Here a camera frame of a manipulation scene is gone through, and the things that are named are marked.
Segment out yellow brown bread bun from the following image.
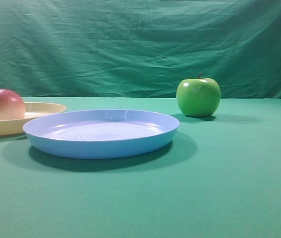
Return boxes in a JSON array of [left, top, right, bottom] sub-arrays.
[[0, 89, 26, 120]]

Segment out green apple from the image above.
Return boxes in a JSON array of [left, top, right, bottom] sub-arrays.
[[176, 74, 221, 118]]

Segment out green table cloth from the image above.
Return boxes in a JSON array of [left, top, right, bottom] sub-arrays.
[[0, 97, 281, 238]]

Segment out blue plastic plate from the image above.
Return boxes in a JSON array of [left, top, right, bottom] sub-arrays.
[[23, 109, 180, 159]]

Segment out green backdrop cloth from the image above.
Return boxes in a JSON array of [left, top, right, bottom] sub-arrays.
[[0, 0, 281, 98]]

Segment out pale yellow plastic plate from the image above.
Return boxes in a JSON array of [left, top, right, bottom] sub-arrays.
[[0, 102, 67, 136]]

